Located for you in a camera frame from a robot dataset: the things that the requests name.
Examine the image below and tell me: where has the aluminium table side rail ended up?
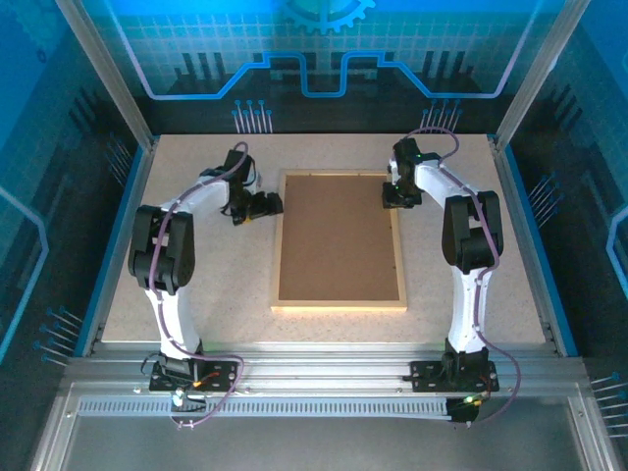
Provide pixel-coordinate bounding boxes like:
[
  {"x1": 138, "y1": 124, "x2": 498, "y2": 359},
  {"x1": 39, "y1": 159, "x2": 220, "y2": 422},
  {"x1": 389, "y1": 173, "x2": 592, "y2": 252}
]
[
  {"x1": 73, "y1": 135, "x2": 161, "y2": 358},
  {"x1": 488, "y1": 134, "x2": 580, "y2": 358}
]

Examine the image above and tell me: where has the light wooden picture frame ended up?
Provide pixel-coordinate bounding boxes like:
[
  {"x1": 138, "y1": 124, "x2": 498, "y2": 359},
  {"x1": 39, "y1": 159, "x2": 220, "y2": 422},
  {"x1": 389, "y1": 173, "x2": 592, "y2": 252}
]
[{"x1": 269, "y1": 169, "x2": 409, "y2": 313}]

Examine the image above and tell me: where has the brown backing board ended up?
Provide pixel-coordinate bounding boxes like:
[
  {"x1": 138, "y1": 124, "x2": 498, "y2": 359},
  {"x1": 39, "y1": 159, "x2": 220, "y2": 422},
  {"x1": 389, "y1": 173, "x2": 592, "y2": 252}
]
[{"x1": 278, "y1": 175, "x2": 401, "y2": 301}]

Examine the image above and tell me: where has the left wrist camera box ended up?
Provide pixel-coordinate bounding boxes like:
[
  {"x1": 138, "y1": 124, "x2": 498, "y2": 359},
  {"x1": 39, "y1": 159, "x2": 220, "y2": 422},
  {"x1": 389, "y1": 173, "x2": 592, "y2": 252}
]
[{"x1": 254, "y1": 191, "x2": 285, "y2": 217}]

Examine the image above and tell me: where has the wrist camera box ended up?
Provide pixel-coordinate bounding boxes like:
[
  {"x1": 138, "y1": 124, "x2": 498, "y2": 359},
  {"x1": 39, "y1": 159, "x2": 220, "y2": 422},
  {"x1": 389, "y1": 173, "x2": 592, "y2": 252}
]
[
  {"x1": 382, "y1": 189, "x2": 422, "y2": 210},
  {"x1": 254, "y1": 191, "x2": 285, "y2": 217}
]

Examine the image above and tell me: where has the aluminium upright post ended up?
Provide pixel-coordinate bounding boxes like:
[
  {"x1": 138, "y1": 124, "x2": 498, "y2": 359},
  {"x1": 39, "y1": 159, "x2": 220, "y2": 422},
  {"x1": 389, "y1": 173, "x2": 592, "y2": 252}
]
[
  {"x1": 54, "y1": 0, "x2": 159, "y2": 151},
  {"x1": 494, "y1": 0, "x2": 593, "y2": 151}
]

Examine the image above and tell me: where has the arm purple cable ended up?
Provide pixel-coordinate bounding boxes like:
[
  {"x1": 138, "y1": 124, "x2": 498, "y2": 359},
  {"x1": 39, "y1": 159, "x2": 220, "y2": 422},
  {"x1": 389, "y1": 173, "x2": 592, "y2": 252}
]
[
  {"x1": 405, "y1": 127, "x2": 522, "y2": 429},
  {"x1": 146, "y1": 141, "x2": 249, "y2": 432}
]

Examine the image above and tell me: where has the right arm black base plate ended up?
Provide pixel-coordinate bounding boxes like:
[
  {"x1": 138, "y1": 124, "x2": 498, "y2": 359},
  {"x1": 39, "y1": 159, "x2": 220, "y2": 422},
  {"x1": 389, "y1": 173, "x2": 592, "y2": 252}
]
[{"x1": 409, "y1": 359, "x2": 500, "y2": 393}]

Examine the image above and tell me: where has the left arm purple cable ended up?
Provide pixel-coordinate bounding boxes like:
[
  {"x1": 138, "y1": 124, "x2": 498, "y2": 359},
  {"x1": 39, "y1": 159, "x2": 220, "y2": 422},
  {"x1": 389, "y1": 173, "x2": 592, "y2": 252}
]
[{"x1": 146, "y1": 141, "x2": 249, "y2": 432}]

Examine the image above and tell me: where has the aluminium mounting rail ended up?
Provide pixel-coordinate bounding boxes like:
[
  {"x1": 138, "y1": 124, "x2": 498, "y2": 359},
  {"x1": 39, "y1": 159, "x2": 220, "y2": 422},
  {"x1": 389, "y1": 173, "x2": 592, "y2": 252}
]
[{"x1": 61, "y1": 341, "x2": 588, "y2": 394}]

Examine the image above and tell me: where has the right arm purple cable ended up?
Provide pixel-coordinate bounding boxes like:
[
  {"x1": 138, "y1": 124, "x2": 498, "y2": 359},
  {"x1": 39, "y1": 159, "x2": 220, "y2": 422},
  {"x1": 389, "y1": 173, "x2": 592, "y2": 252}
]
[{"x1": 405, "y1": 127, "x2": 522, "y2": 429}]

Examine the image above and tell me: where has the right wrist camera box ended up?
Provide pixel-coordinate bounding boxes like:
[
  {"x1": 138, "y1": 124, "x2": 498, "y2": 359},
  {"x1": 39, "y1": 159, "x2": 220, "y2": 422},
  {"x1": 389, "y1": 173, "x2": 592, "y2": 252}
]
[{"x1": 382, "y1": 189, "x2": 422, "y2": 210}]

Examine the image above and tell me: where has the small led circuit module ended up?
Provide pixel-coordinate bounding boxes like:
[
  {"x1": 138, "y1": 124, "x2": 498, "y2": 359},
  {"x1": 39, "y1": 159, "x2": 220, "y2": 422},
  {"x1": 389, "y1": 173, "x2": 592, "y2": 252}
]
[
  {"x1": 445, "y1": 393, "x2": 487, "y2": 429},
  {"x1": 169, "y1": 389, "x2": 208, "y2": 412}
]

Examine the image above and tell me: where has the grey slotted cable duct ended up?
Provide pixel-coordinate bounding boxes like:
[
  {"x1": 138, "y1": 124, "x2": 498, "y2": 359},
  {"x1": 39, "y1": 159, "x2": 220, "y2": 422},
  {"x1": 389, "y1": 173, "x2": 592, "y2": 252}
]
[{"x1": 77, "y1": 397, "x2": 450, "y2": 419}]

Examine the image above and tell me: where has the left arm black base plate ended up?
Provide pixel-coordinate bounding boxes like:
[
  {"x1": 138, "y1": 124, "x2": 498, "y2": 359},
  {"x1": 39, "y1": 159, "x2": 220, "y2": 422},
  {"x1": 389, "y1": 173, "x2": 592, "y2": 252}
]
[{"x1": 148, "y1": 359, "x2": 240, "y2": 393}]

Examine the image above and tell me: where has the grey metal bottom tray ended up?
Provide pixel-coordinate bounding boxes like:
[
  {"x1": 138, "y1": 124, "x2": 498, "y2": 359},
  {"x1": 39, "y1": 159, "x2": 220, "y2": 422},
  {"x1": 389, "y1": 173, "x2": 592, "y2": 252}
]
[{"x1": 31, "y1": 382, "x2": 617, "y2": 471}]

